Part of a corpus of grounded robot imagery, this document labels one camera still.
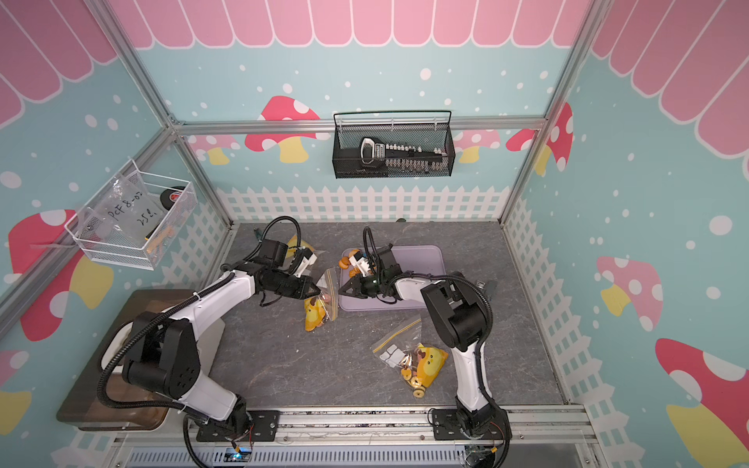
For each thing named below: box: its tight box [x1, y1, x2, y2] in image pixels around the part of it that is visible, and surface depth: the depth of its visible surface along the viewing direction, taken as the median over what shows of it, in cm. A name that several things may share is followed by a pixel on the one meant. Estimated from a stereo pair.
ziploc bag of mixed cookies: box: [304, 268, 340, 333], surface depth 91 cm
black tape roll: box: [159, 186, 186, 211], surface depth 82 cm
